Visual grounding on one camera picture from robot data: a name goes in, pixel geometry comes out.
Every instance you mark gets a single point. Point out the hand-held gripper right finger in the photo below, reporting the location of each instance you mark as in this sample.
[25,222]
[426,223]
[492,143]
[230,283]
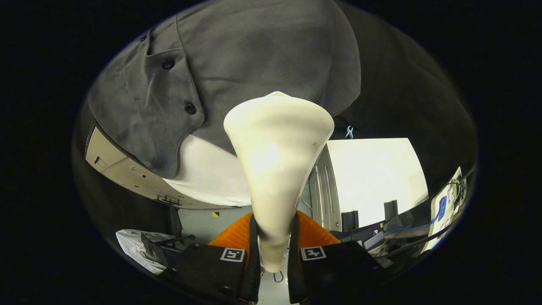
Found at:
[294,262]

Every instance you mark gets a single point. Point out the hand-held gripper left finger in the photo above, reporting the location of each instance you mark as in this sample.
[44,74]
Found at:
[254,262]

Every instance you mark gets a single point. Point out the white garment steamer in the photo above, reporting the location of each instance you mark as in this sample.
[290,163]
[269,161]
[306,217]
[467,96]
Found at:
[275,169]

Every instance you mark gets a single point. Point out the grey button shirt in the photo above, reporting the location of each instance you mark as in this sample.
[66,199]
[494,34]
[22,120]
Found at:
[262,51]

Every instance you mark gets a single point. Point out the black speaker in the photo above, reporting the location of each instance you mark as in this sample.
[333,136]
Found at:
[349,220]
[391,209]

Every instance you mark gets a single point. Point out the grey panelled door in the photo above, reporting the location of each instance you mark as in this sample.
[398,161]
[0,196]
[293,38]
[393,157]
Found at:
[328,190]

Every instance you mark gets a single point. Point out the white mannequin torso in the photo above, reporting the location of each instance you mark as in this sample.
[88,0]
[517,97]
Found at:
[207,173]

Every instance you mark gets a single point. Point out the striped white cloth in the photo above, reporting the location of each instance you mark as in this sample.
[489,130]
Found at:
[131,248]

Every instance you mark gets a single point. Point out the light blue clip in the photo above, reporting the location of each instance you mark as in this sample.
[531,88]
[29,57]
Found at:
[349,132]

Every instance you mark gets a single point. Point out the cluttered white desk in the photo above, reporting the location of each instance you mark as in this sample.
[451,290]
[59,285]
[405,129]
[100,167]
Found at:
[444,203]

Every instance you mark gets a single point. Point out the grey drawer cabinet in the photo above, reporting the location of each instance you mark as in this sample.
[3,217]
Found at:
[118,169]

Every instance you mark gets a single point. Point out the black backdrop cloth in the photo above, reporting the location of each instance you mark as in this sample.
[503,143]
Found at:
[402,84]

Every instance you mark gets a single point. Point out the black metal frame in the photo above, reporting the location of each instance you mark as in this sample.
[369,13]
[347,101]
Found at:
[154,250]

